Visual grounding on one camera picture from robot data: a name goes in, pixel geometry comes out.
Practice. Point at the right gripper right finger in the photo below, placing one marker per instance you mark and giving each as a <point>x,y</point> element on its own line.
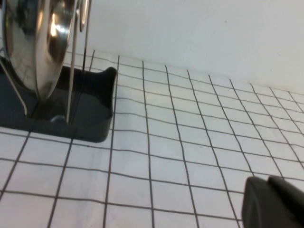
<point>294,197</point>

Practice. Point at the stainless steel lid black knob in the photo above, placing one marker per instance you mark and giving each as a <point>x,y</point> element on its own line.
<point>31,47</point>

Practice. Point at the white black grid tablecloth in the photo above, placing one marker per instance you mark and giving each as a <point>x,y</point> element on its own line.
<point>190,142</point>

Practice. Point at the dark grey rack drip tray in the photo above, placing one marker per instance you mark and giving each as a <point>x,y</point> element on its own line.
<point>95,99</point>

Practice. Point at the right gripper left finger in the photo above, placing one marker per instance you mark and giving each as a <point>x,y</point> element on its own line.
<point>263,206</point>

